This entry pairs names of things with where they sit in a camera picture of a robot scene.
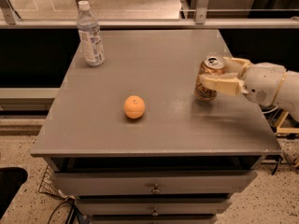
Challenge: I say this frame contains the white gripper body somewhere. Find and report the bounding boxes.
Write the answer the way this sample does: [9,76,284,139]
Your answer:
[242,63,286,106]

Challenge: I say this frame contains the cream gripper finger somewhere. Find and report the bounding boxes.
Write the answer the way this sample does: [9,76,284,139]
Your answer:
[199,74,247,96]
[224,57,252,78]

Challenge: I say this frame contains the orange soda can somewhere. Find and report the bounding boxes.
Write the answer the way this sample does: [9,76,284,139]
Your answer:
[194,54,226,102]

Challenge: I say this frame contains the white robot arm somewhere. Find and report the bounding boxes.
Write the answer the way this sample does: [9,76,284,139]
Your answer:
[198,57,299,121]

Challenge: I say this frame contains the clear plastic water bottle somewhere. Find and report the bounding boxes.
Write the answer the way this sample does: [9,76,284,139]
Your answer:
[77,0,106,66]

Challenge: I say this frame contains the top grey drawer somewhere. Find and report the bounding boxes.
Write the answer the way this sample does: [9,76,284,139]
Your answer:
[51,171,257,196]

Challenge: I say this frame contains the grey drawer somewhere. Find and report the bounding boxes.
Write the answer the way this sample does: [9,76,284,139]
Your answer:
[76,198,231,216]
[51,171,257,196]

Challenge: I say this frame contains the orange fruit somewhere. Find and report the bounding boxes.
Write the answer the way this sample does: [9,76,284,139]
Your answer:
[123,95,145,119]

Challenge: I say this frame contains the grey drawer cabinet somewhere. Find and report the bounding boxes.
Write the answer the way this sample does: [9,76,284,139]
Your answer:
[31,30,281,224]

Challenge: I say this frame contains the top drawer metal knob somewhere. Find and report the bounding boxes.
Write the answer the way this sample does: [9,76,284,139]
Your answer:
[151,184,161,194]

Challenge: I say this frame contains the drawer metal knob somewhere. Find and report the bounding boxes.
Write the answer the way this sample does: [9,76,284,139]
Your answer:
[151,184,161,194]
[151,207,159,217]

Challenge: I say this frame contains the middle drawer metal knob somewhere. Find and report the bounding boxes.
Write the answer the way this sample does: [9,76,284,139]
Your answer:
[151,207,159,217]

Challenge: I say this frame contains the middle grey drawer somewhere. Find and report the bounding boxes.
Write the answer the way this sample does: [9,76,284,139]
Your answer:
[76,198,231,216]

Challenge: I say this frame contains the black chair seat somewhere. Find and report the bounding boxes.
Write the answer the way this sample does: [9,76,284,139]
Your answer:
[0,167,28,218]

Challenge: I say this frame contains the yellow wooden frame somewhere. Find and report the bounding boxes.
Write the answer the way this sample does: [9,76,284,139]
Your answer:
[274,110,299,134]

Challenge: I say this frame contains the black cable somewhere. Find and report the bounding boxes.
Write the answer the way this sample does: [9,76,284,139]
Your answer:
[47,199,78,224]

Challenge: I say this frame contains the wire basket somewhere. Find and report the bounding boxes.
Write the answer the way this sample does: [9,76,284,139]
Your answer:
[38,166,66,200]

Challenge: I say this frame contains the metal railing frame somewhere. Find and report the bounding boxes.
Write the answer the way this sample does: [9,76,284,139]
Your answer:
[1,0,299,29]

